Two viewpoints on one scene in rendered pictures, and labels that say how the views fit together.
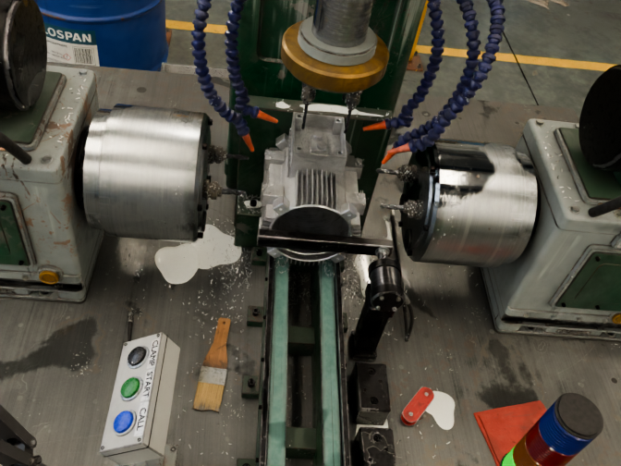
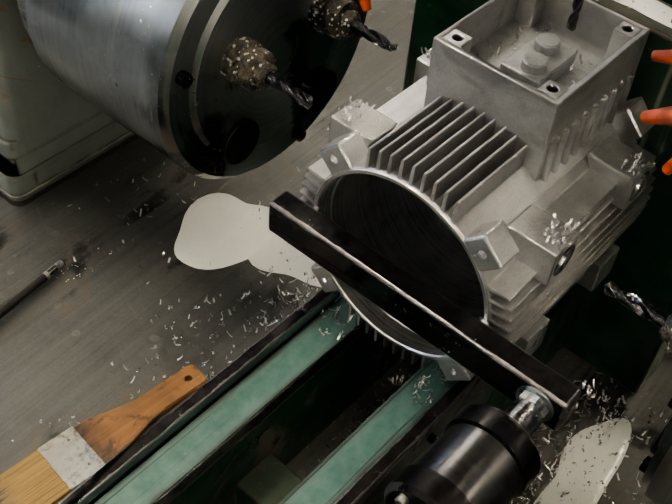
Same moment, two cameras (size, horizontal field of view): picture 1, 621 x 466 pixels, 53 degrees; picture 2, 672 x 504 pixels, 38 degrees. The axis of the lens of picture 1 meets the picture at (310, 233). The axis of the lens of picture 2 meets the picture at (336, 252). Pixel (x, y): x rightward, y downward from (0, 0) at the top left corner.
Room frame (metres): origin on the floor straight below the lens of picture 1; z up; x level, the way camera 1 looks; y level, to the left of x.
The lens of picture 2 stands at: (0.44, -0.31, 1.53)
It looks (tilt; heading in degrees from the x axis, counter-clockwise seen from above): 47 degrees down; 46
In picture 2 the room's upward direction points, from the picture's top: 5 degrees clockwise
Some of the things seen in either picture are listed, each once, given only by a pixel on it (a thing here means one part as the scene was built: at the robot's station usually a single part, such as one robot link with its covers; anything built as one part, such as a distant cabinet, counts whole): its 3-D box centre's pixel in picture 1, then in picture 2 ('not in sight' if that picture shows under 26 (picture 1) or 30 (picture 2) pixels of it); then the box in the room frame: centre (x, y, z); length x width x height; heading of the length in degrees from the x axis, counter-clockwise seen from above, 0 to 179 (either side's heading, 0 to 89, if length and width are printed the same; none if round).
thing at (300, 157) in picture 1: (316, 148); (533, 75); (0.93, 0.02, 1.11); 0.12 x 0.11 x 0.07; 9
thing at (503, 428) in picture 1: (521, 435); not in sight; (0.59, -0.47, 0.80); 0.15 x 0.12 x 0.01; 113
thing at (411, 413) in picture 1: (417, 406); not in sight; (0.60, -0.27, 0.81); 0.09 x 0.03 x 0.02; 149
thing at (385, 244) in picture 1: (325, 243); (410, 303); (0.78, -0.03, 1.01); 0.26 x 0.04 x 0.03; 99
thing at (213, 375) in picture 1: (215, 361); (103, 438); (0.61, 0.13, 0.80); 0.21 x 0.05 x 0.01; 4
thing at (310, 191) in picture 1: (310, 198); (477, 198); (0.89, 0.01, 1.02); 0.20 x 0.19 x 0.19; 9
